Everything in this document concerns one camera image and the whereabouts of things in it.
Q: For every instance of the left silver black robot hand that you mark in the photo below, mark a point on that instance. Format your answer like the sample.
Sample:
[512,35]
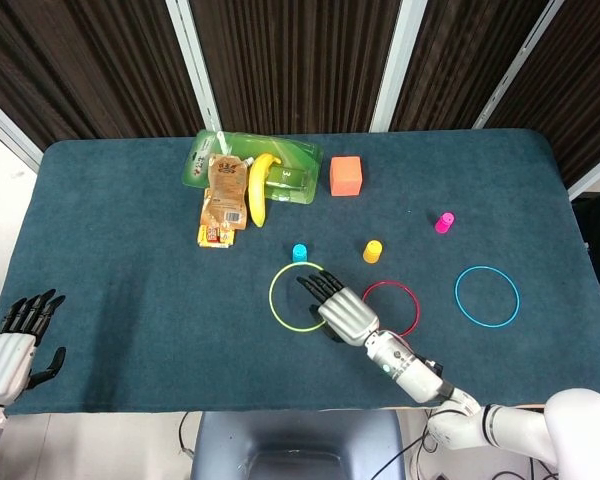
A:
[2,362]

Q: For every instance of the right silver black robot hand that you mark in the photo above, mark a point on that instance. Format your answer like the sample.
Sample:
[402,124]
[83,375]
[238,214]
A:
[347,317]

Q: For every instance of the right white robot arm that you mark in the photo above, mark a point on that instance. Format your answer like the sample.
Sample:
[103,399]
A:
[410,372]

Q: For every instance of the yellow small cup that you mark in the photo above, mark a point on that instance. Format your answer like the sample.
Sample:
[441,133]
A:
[372,252]

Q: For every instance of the cyan small cup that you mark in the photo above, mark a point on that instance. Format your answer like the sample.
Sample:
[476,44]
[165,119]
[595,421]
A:
[300,252]

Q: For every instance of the magenta small cup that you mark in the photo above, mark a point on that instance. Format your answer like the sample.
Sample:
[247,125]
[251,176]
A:
[444,223]

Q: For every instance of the grey blue chair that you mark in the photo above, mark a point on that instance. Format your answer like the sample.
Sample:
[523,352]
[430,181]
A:
[295,440]

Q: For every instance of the orange foam cube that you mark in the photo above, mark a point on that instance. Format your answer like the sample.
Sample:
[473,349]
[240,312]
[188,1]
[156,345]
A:
[346,176]

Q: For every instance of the teal table cloth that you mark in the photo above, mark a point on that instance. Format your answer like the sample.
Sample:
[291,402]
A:
[130,280]

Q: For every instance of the yellow banana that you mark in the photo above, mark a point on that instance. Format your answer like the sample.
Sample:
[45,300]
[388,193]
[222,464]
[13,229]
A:
[257,195]

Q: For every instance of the yellow red snack box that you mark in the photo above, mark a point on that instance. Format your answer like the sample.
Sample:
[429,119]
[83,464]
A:
[215,236]

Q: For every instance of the green blister package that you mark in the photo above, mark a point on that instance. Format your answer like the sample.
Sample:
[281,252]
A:
[300,155]

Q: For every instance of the orange spout pouch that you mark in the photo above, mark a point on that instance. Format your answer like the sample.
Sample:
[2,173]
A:
[225,190]

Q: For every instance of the brown curtain panel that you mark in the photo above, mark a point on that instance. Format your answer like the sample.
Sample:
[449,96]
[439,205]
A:
[80,65]
[580,85]
[460,65]
[295,65]

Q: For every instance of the white frame post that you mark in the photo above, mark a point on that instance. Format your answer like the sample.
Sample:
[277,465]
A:
[10,132]
[195,65]
[517,65]
[595,172]
[397,65]

